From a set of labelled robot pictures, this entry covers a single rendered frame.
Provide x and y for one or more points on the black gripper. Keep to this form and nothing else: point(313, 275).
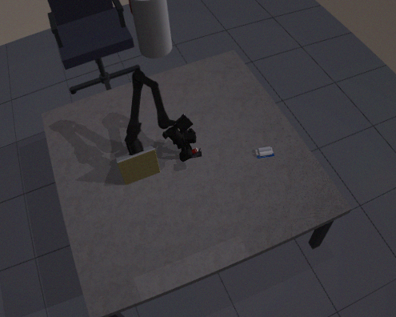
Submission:
point(186, 152)

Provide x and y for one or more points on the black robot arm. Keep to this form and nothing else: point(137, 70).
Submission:
point(134, 127)

